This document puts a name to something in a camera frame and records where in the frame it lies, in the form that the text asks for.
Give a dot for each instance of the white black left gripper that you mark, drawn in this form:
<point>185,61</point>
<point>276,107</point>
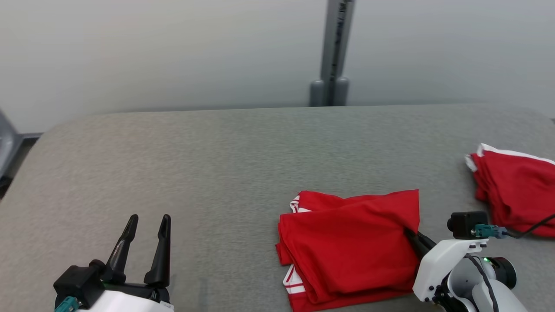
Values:
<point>130,301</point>

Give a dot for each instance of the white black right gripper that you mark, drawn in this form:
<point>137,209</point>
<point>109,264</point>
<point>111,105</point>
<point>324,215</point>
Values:
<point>438,264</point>

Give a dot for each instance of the red and white striped jersey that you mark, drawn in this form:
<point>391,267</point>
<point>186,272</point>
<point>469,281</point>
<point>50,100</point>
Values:
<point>347,242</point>

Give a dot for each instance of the red shorts with white stripe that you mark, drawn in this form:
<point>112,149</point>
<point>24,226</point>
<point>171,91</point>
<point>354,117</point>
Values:
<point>516,190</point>

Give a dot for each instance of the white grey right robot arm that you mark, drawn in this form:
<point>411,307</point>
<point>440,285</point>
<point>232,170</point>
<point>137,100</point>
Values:
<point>505,271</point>

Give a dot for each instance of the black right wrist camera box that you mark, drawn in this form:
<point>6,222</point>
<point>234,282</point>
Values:
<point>466,223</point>

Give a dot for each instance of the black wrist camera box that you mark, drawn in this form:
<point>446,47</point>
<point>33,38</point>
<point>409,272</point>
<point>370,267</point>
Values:
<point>466,223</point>
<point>78,284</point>

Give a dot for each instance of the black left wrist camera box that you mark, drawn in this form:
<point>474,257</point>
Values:
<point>78,284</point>

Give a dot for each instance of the teal right camera connector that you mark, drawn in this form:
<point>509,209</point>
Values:
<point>488,232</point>

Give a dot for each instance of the teal camera connector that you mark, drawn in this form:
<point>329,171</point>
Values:
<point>65,305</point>
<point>488,232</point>

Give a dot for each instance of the teal left camera connector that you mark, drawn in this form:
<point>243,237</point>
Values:
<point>65,305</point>

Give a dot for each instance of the grey metal partition frame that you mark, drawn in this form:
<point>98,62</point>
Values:
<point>8,147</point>

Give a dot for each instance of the grey partition post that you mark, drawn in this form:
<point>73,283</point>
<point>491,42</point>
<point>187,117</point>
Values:
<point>336,43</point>

